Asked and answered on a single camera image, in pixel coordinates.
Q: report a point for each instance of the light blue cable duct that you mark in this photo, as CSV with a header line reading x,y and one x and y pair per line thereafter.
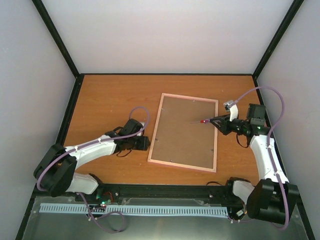
x,y
136,210

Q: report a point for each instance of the black enclosure frame post right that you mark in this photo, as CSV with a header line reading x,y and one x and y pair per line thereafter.
x,y
281,30

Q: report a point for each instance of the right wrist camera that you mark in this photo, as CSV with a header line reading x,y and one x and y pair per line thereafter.
x,y
231,107

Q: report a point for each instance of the black enclosure frame post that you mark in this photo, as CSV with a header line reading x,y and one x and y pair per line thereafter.
x,y
281,30
47,20

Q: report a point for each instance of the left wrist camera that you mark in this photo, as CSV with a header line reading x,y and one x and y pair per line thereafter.
x,y
142,124

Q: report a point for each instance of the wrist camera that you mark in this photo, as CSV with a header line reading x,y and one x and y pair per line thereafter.
x,y
142,124
231,107

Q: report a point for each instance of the red blue screwdriver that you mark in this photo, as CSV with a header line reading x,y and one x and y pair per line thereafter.
x,y
203,121

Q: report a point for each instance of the black enclosure frame post left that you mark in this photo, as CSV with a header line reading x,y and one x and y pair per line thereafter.
x,y
47,20

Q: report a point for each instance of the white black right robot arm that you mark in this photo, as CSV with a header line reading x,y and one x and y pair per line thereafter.
x,y
260,141

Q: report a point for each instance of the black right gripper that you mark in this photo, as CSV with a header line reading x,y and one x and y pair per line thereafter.
x,y
223,123

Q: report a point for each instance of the pink wooden photo frame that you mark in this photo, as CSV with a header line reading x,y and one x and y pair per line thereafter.
x,y
178,143

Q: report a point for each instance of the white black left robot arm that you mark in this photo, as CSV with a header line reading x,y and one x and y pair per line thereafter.
x,y
56,172

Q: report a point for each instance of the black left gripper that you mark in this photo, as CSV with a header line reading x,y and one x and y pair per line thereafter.
x,y
143,145

